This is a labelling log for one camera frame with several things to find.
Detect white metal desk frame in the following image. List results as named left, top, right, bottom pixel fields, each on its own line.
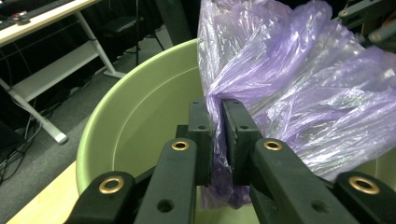
left=0, top=11, right=127, bottom=145

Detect black floor cables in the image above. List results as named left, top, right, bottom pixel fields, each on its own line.
left=0, top=111, right=43, bottom=185

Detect green plastic waste bin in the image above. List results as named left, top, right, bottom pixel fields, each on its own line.
left=75, top=38, right=396, bottom=224

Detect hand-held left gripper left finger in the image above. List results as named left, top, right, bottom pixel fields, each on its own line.
left=187, top=98, right=217, bottom=188

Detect black chair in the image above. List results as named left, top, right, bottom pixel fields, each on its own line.
left=100, top=15, right=148, bottom=60

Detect black keyboard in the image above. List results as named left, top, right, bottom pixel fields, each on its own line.
left=0, top=0, right=76, bottom=31

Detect purple plastic trash bag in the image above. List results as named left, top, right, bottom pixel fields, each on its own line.
left=196, top=0, right=396, bottom=210

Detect light wooden desk top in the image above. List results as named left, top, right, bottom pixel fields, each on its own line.
left=0, top=0, right=103, bottom=49

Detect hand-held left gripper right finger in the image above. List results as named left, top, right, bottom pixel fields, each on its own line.
left=220, top=98, right=264, bottom=188

